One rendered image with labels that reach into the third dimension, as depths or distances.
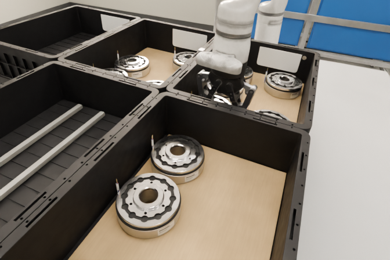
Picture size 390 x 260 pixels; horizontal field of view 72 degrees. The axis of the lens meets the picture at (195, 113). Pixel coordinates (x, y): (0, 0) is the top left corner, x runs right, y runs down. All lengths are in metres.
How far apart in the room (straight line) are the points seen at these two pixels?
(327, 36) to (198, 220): 2.39
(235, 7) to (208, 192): 0.33
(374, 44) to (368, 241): 2.22
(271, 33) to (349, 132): 0.43
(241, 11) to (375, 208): 0.55
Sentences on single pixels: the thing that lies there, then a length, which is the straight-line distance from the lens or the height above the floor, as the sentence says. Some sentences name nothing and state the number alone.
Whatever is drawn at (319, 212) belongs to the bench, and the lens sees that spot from 0.71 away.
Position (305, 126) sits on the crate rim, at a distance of 0.53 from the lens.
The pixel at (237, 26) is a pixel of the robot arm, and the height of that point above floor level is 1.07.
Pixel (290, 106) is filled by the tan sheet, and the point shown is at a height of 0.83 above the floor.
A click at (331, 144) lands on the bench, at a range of 0.91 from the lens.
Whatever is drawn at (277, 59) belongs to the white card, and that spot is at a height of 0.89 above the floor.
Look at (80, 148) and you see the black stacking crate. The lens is 0.60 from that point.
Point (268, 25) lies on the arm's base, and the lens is 1.05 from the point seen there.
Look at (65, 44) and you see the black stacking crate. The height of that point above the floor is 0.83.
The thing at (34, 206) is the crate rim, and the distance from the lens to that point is 0.40.
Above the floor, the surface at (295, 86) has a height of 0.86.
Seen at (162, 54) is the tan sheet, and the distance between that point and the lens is 0.97.
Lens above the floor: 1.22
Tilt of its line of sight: 36 degrees down
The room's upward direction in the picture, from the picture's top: 4 degrees clockwise
